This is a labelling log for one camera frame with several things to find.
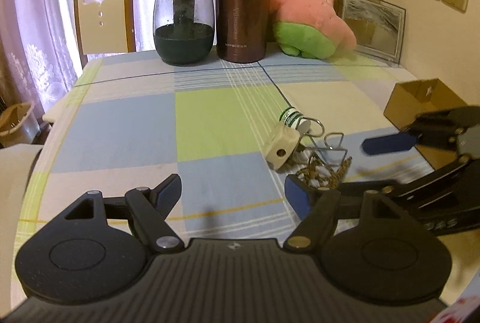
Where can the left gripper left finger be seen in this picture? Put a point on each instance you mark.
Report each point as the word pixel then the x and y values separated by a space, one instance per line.
pixel 146 211

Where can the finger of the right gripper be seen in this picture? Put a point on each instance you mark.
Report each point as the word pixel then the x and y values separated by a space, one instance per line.
pixel 392 143

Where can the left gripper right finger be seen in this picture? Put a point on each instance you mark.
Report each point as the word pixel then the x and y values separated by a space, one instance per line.
pixel 319 211

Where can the leopard print hair band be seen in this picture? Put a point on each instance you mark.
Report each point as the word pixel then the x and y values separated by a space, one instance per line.
pixel 318 174

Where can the cardboard tray box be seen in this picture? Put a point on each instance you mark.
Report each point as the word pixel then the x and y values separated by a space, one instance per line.
pixel 444 125

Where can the checkered tablecloth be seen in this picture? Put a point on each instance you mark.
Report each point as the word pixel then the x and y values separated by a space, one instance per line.
pixel 132 120

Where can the framed sand picture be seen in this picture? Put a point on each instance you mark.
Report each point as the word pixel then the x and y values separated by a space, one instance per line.
pixel 378 27

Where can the pink Patrick star plush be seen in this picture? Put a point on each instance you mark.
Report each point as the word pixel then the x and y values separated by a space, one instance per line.
pixel 309 28

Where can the beige basket on floor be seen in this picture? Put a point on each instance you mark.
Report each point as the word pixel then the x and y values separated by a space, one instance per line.
pixel 18 125

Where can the cream wooden chair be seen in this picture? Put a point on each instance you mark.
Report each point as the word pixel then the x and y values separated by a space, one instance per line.
pixel 104 27

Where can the dark green glass jar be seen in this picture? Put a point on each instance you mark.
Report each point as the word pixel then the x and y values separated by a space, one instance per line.
pixel 183 30

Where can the brown metal canister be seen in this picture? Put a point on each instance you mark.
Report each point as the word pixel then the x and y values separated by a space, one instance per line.
pixel 241 29

